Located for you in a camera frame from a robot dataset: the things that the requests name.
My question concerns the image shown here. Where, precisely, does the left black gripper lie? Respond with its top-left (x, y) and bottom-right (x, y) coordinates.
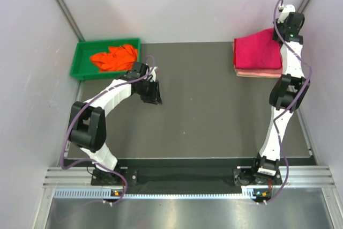
top-left (136, 79), bottom-right (162, 105)

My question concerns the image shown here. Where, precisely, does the magenta pink t-shirt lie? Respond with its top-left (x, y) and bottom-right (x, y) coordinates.
top-left (236, 28), bottom-right (282, 69)

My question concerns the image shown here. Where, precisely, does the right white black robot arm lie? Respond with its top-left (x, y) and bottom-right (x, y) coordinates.
top-left (250, 10), bottom-right (310, 184)

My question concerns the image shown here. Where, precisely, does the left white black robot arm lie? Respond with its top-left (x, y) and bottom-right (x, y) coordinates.
top-left (66, 62), bottom-right (162, 186)

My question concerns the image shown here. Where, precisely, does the orange t-shirt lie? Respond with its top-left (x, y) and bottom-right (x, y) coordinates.
top-left (90, 44), bottom-right (138, 72)

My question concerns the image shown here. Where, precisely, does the folded red t-shirt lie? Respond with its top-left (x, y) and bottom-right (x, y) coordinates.
top-left (232, 39), bottom-right (236, 67)

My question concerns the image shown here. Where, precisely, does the folded peach t-shirt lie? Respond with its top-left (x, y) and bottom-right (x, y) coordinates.
top-left (235, 69), bottom-right (282, 78)

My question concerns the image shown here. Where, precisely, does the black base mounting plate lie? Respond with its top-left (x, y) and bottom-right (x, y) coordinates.
top-left (91, 158), bottom-right (282, 194)

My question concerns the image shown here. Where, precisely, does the green plastic bin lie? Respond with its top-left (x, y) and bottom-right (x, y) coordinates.
top-left (70, 38), bottom-right (141, 80)

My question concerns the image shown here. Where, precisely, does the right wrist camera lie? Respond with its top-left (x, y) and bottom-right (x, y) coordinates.
top-left (277, 4), bottom-right (295, 24)

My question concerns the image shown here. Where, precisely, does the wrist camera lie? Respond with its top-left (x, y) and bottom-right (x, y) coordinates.
top-left (277, 4), bottom-right (295, 24)
top-left (146, 67), bottom-right (159, 82)

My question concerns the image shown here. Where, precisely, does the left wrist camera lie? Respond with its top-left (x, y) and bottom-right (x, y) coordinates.
top-left (146, 67), bottom-right (159, 82)

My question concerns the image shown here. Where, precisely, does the slotted grey cable duct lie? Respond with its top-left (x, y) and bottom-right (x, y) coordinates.
top-left (54, 188), bottom-right (267, 200)

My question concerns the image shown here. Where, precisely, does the aluminium frame rail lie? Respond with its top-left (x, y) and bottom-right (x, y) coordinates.
top-left (43, 167), bottom-right (93, 187)

